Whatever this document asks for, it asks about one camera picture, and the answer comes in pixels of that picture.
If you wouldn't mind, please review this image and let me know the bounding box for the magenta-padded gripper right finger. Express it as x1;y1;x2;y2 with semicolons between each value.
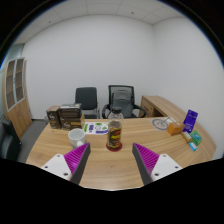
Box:
132;142;184;186

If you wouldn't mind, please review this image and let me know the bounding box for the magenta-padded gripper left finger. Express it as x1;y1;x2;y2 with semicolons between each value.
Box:
40;142;92;186

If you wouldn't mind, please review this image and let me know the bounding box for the clear black-capped drink bottle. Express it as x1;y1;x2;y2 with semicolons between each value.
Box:
106;105;125;151

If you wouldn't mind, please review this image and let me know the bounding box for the white mug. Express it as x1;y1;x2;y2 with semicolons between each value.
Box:
67;128;88;150

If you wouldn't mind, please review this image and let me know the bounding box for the small blue box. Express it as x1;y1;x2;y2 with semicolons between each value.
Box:
188;141;198;152

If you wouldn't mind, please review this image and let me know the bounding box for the small yellow box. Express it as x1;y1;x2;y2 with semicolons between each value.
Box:
181;130;193;144

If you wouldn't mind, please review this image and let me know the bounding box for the small orange box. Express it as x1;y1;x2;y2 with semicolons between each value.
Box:
166;121;185;137

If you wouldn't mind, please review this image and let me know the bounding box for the green flat box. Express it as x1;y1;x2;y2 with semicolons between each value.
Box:
189;130;203;146

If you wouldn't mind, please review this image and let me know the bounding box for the small dark brown box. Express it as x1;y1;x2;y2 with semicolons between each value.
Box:
45;105;62;130

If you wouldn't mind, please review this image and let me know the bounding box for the purple standing sign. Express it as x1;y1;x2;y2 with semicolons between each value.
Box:
182;109;199;134

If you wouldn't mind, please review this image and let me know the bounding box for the green and purple printed sheet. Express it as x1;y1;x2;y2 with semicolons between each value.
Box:
82;121;110;136

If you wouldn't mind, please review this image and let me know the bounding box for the wooden side desk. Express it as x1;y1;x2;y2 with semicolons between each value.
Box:
139;95;188;119

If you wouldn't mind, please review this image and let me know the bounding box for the wooden glass-door cabinet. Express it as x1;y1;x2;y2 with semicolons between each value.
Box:
2;57;33;139

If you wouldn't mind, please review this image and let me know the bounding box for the black padded office chair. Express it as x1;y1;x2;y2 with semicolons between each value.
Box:
74;87;101;120

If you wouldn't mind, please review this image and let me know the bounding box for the grey mesh office chair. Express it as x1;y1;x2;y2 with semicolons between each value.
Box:
101;84;148;120

